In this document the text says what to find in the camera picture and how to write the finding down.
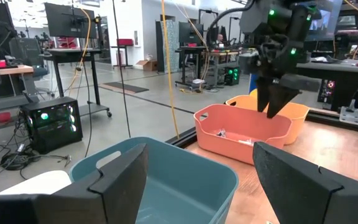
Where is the black right camera cable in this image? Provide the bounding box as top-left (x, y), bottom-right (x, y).
top-left (206, 0), bottom-right (255, 48)

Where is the thin orange hanging cable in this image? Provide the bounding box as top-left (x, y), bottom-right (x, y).
top-left (172, 2), bottom-right (211, 94)

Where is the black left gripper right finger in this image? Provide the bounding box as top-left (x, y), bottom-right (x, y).
top-left (252, 141), bottom-right (358, 224)

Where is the grey office chair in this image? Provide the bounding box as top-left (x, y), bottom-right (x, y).
top-left (8, 37), bottom-right (50, 78)

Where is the black monitor on stand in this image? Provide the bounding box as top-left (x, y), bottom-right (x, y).
top-left (44, 2), bottom-right (98, 40)

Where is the orange plastic bin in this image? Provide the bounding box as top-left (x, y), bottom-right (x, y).
top-left (193, 103), bottom-right (292, 166)

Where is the white metal bracket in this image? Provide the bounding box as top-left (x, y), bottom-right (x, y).
top-left (339, 98), bottom-right (358, 126)

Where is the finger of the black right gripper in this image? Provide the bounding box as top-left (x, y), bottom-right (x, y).
top-left (265, 80), bottom-right (301, 119)
top-left (255, 76), bottom-right (272, 113)

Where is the black glowing computer tower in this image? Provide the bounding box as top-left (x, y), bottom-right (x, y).
top-left (20, 96), bottom-right (83, 155)

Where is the Lysol wipes canister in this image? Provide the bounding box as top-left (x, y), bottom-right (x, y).
top-left (248, 73), bottom-right (259, 98)

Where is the black rolling cart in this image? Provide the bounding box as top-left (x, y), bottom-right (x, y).
top-left (44, 48), bottom-right (112, 119)

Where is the black desk monitor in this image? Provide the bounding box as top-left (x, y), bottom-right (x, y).
top-left (178, 21), bottom-right (204, 47)

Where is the cardboard box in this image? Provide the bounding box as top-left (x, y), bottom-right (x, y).
top-left (135, 59), bottom-right (158, 72)

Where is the green-lit computer tower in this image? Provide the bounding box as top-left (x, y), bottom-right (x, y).
top-left (224, 67), bottom-right (241, 86)

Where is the yellow plastic bin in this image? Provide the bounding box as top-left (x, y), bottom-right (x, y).
top-left (225, 95), bottom-right (310, 146)

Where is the black floor cable tangle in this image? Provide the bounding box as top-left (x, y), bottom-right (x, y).
top-left (0, 142), bottom-right (73, 181)

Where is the dark floor mat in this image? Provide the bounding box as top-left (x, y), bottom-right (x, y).
top-left (99, 81), bottom-right (150, 95)

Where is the thick yellow hanging cable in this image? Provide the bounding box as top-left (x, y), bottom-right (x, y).
top-left (160, 0), bottom-right (180, 139)

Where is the black hanging cable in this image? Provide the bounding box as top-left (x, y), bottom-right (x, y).
top-left (112, 0), bottom-right (132, 139)

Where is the teal plastic bin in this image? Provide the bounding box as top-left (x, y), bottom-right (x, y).
top-left (69, 136), bottom-right (239, 224)

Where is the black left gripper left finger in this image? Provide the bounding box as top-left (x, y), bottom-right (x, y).
top-left (0, 142), bottom-right (149, 224)

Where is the wooden top desk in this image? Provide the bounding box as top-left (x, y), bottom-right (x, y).
top-left (0, 64), bottom-right (40, 106)

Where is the patterned grey panel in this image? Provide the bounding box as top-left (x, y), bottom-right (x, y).
top-left (155, 20), bottom-right (180, 74)

